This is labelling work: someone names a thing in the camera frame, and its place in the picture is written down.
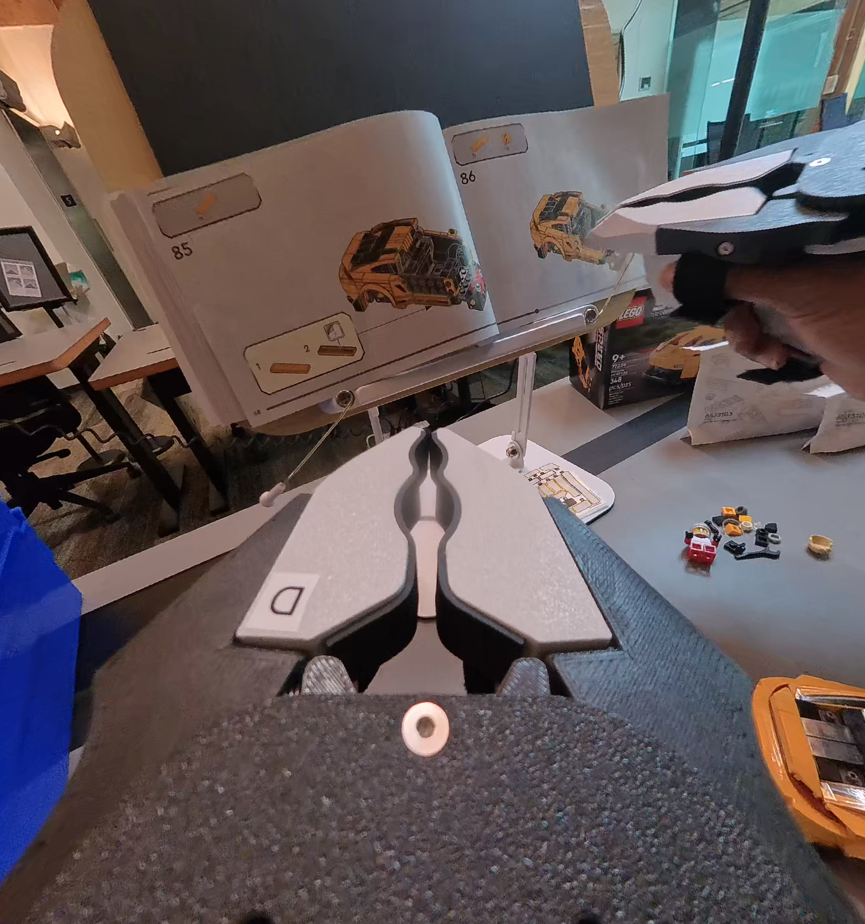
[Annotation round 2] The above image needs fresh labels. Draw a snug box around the blue plastic bin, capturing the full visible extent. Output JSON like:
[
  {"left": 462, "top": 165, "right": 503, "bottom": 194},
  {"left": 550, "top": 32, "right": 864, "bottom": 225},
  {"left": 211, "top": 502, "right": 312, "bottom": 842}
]
[{"left": 0, "top": 482, "right": 84, "bottom": 914}]

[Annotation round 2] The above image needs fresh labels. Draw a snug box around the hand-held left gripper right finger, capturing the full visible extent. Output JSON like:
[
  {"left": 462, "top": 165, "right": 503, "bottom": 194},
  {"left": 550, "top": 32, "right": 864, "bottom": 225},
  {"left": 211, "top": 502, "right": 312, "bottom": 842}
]
[{"left": 432, "top": 429, "right": 615, "bottom": 693}]

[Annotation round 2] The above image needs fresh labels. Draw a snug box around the black metal pole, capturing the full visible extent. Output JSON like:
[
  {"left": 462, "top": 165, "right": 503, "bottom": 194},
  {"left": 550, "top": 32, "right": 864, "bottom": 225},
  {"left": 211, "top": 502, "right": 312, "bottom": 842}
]
[{"left": 717, "top": 0, "right": 774, "bottom": 161}]

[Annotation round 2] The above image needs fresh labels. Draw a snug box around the wooden desk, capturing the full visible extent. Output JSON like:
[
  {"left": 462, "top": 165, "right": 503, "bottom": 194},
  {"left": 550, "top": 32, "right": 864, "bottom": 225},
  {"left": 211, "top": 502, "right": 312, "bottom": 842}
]
[
  {"left": 0, "top": 316, "right": 188, "bottom": 537},
  {"left": 89, "top": 323, "right": 231, "bottom": 515}
]

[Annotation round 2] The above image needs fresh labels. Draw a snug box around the lego instruction booklet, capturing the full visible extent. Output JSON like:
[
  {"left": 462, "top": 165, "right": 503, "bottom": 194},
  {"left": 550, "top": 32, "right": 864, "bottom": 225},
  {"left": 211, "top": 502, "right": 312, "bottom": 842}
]
[{"left": 111, "top": 92, "right": 673, "bottom": 428}]

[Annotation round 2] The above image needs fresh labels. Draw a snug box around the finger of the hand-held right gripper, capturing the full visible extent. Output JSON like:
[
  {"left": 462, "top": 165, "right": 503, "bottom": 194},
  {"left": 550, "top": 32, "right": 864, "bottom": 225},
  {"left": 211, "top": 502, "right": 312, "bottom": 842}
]
[
  {"left": 591, "top": 186, "right": 776, "bottom": 255},
  {"left": 619, "top": 149, "right": 801, "bottom": 210}
]

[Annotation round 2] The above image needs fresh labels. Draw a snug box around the red lego minifigure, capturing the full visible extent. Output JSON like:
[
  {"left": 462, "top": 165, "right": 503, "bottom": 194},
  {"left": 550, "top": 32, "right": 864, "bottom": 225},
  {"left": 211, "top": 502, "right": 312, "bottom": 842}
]
[{"left": 684, "top": 523, "right": 723, "bottom": 566}]

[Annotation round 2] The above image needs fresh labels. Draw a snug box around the person's right hand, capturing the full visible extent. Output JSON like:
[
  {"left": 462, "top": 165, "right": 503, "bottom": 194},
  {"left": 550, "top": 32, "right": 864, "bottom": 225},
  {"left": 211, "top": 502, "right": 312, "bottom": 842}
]
[{"left": 659, "top": 249, "right": 865, "bottom": 407}]

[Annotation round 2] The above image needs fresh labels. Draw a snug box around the black lego set box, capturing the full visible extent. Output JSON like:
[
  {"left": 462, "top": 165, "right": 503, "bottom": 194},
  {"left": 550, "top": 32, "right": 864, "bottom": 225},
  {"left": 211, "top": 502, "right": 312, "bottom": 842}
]
[{"left": 568, "top": 289, "right": 731, "bottom": 411}]

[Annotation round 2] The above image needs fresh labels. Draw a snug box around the pile of small lego pieces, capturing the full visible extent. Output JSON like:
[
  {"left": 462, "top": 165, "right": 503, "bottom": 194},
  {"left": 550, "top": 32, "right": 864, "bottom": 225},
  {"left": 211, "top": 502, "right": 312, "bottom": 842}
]
[{"left": 705, "top": 505, "right": 783, "bottom": 563}]

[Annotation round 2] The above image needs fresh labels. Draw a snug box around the yellow lego car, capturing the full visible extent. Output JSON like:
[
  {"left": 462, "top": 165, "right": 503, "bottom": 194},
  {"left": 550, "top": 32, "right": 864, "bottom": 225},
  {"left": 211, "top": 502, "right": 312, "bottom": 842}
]
[{"left": 751, "top": 675, "right": 865, "bottom": 861}]

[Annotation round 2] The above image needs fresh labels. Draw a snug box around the black framed sign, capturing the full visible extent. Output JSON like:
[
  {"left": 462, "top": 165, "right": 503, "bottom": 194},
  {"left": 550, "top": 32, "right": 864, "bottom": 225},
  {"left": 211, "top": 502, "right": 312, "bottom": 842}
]
[{"left": 0, "top": 226, "right": 76, "bottom": 313}]

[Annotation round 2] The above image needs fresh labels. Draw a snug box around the sticker sheet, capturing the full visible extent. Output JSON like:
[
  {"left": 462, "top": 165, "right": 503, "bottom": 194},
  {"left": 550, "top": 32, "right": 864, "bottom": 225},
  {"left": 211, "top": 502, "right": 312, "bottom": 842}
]
[{"left": 525, "top": 464, "right": 605, "bottom": 519}]

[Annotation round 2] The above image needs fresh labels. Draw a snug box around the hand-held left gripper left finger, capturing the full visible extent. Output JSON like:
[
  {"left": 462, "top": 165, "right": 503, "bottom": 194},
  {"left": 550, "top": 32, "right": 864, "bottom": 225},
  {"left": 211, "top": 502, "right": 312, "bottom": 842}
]
[{"left": 236, "top": 427, "right": 433, "bottom": 693}]

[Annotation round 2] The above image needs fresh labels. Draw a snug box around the black office chair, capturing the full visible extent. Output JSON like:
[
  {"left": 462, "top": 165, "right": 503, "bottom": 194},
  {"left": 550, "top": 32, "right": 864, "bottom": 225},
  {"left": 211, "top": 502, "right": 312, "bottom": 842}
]
[{"left": 0, "top": 396, "right": 144, "bottom": 522}]

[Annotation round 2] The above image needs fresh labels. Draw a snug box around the white book stand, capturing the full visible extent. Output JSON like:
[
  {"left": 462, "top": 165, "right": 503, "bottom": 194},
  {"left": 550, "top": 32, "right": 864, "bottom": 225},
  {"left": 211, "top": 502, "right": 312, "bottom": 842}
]
[{"left": 259, "top": 303, "right": 617, "bottom": 526}]

